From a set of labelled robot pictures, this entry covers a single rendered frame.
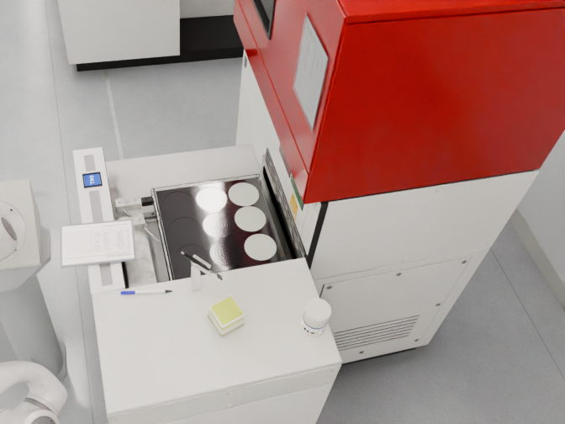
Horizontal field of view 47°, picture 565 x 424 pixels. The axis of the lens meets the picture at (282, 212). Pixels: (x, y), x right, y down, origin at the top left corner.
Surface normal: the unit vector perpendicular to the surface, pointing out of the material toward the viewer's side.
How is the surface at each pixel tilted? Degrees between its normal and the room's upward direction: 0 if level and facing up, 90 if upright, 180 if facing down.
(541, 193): 90
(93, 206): 0
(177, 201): 0
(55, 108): 0
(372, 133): 90
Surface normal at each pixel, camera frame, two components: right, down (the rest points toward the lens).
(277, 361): 0.12, -0.61
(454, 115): 0.28, 0.77
